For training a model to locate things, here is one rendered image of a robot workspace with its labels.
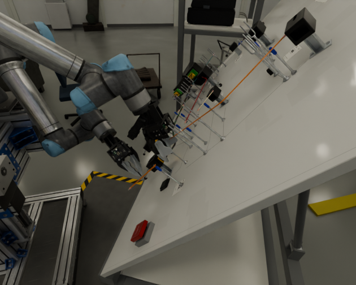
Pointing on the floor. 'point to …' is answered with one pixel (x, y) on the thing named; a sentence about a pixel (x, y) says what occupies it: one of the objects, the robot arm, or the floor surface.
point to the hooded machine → (59, 14)
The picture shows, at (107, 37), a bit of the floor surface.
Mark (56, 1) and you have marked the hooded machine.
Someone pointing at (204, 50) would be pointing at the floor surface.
